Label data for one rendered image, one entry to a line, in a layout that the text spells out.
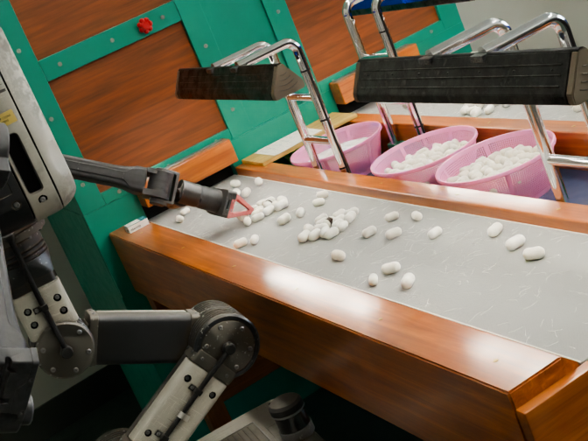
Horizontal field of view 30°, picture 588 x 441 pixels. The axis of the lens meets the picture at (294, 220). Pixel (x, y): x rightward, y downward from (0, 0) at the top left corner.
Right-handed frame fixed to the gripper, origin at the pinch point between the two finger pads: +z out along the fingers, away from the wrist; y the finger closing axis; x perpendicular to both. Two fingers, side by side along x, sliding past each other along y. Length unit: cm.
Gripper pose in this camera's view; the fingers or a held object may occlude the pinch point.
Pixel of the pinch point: (249, 210)
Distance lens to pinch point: 273.6
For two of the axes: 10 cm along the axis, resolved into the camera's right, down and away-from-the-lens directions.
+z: 8.6, 2.4, 4.5
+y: -4.4, -1.0, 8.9
